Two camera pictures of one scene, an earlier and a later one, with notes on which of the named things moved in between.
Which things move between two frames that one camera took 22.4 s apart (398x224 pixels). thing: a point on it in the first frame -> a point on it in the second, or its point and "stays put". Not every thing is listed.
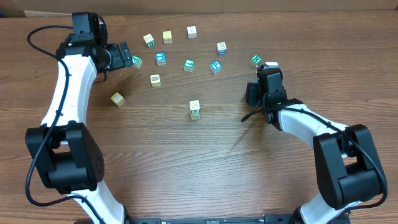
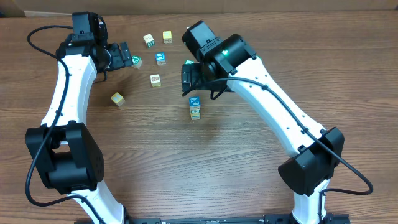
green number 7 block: (189, 65) stays put
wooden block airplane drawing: (195, 115) stays put
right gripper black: (253, 91) -> (194, 80)
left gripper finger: (127, 57) stays put
